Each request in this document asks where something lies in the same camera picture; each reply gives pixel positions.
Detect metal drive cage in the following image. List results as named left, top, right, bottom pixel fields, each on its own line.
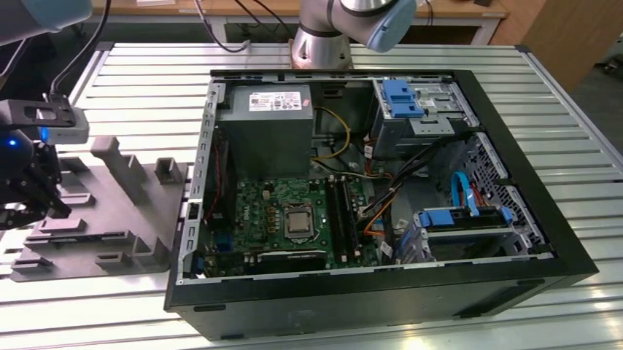
left=372, top=78, right=480, bottom=158

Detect grey power supply unit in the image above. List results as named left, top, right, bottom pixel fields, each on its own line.
left=216, top=84, right=314, bottom=179

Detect green motherboard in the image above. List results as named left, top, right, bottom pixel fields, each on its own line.
left=201, top=174, right=391, bottom=278

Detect blue disk carrier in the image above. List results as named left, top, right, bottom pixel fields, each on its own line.
left=419, top=207, right=513, bottom=230

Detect black PC case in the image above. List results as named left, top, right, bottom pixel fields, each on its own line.
left=162, top=69, right=600, bottom=342

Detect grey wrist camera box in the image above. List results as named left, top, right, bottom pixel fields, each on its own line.
left=0, top=98, right=92, bottom=145

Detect blue drive bay latch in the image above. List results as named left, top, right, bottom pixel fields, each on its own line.
left=383, top=79, right=423, bottom=119

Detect silver CPU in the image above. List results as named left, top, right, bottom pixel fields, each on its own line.
left=284, top=211, right=314, bottom=234

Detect blue plastic rails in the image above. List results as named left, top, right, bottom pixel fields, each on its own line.
left=393, top=225, right=424, bottom=264

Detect blue SATA cable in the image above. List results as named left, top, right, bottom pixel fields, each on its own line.
left=451, top=171, right=481, bottom=217

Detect grey parts rack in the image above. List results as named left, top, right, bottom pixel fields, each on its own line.
left=9, top=135, right=193, bottom=284

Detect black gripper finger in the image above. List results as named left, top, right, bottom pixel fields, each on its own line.
left=0, top=201, right=50, bottom=232
left=28, top=141, right=73, bottom=220

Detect metal CPU socket cover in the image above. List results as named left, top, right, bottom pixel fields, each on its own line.
left=278, top=199, right=318, bottom=242

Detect red cable with label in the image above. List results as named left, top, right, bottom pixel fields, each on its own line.
left=360, top=136, right=393, bottom=179

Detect RAM memory stick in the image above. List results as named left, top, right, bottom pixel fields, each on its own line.
left=342, top=175, right=364, bottom=257

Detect black chair base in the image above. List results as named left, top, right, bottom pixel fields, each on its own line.
left=592, top=54, right=623, bottom=76

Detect brown wooden cabinet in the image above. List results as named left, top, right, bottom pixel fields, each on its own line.
left=495, top=0, right=623, bottom=94

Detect black graphics card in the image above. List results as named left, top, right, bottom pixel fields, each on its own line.
left=256, top=249, right=328, bottom=273

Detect wooden desk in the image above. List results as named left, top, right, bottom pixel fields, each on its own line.
left=86, top=0, right=509, bottom=44

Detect black cable bundle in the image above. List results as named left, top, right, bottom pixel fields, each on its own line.
left=388, top=133, right=476, bottom=190

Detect black camera cable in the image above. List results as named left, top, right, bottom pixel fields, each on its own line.
left=48, top=0, right=112, bottom=101

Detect yellow power wire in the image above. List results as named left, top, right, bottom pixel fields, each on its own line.
left=312, top=106, right=352, bottom=160

